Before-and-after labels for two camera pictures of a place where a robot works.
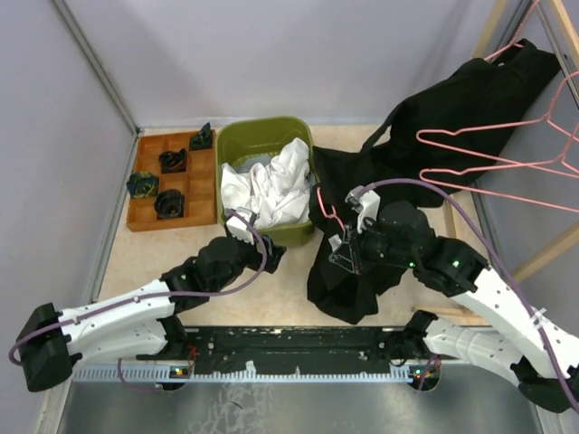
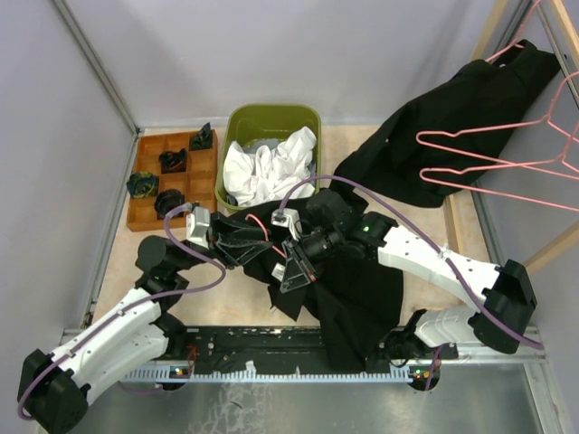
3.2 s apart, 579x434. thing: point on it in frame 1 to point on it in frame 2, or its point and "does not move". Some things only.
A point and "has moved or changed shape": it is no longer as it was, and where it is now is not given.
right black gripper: (351, 256) to (298, 272)
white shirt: (277, 193) has moved or changed shape
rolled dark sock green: (143, 184) does not move
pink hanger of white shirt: (547, 118) does not move
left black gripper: (273, 252) to (218, 236)
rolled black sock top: (204, 139) does not move
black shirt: (343, 178) has moved or changed shape
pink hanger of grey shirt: (563, 159) does not move
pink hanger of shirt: (515, 42) does not move
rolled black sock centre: (173, 162) does not move
